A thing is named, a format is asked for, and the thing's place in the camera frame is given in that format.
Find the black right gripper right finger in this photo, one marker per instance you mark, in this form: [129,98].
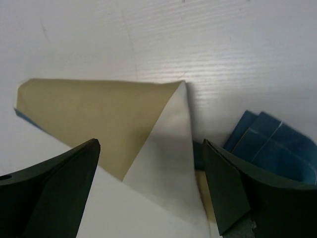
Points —
[250,202]

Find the blue tan white placemat cloth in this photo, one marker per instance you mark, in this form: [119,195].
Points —
[151,181]

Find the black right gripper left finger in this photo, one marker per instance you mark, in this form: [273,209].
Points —
[47,200]

